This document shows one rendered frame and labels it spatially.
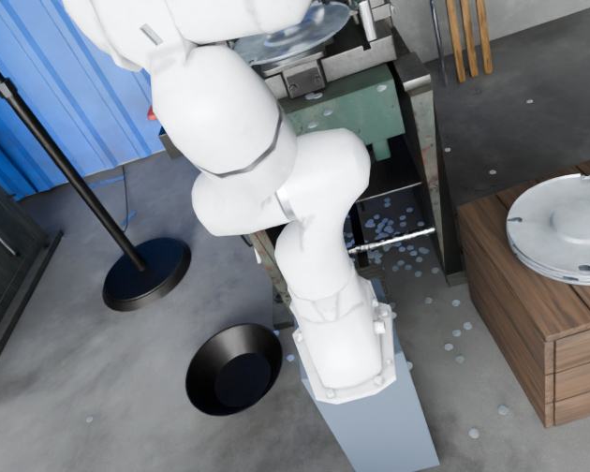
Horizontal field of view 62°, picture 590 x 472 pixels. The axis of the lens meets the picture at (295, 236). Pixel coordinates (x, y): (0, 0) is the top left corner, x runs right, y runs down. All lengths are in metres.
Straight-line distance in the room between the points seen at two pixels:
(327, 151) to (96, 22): 0.31
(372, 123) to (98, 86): 1.79
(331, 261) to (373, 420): 0.40
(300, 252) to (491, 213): 0.60
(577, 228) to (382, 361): 0.49
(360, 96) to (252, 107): 0.75
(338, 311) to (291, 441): 0.64
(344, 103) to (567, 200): 0.52
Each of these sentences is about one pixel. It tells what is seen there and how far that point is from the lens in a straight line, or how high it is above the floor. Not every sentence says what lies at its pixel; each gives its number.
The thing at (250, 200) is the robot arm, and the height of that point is 0.84.
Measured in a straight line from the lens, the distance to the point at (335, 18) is 1.22.
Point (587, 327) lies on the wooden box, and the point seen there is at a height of 0.34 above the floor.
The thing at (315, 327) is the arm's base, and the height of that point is 0.55.
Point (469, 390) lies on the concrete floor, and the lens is 1.33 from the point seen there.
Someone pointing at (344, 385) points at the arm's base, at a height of 0.47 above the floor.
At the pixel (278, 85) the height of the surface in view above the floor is 0.68.
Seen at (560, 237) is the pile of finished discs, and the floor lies 0.38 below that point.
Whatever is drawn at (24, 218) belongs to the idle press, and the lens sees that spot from 2.63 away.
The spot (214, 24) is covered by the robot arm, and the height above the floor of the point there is 1.05.
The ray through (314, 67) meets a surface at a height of 0.70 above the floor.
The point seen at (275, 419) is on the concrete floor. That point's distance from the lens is 1.41.
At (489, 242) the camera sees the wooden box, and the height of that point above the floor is 0.35.
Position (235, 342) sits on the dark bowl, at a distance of 1.57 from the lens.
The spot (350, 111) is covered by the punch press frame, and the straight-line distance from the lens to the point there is 1.20.
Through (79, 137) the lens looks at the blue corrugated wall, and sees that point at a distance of 2.96.
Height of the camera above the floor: 1.16
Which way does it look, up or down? 39 degrees down
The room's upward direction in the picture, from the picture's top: 24 degrees counter-clockwise
